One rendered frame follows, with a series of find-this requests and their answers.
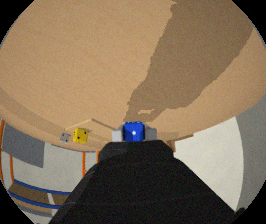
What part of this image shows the blue die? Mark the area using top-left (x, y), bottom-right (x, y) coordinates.
top-left (124, 121), bottom-right (144, 142)

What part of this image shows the yellow die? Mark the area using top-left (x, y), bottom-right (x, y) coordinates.
top-left (73, 128), bottom-right (88, 144)

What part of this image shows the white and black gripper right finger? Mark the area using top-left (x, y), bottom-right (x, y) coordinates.
top-left (143, 123), bottom-right (157, 141)

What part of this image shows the white die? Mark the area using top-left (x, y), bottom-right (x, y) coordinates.
top-left (60, 133), bottom-right (69, 144)

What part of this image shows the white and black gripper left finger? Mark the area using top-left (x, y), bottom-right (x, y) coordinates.
top-left (112, 124), bottom-right (125, 142)

